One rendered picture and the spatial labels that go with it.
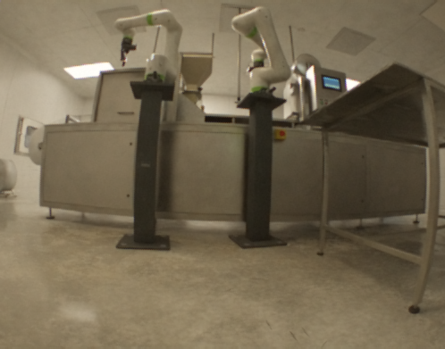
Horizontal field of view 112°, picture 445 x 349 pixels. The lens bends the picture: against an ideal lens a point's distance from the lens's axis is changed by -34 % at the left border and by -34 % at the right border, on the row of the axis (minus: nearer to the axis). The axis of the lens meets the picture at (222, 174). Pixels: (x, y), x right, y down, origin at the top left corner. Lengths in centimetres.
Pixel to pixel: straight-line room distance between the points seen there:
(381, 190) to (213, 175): 148
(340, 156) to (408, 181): 90
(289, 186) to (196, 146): 74
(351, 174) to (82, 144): 216
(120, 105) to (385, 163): 240
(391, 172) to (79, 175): 266
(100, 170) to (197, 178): 74
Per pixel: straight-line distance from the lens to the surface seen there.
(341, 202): 191
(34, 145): 262
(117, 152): 173
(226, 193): 159
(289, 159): 170
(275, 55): 151
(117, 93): 209
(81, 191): 186
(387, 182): 225
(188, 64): 210
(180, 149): 161
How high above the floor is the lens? 37
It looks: 2 degrees up
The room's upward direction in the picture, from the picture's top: 2 degrees clockwise
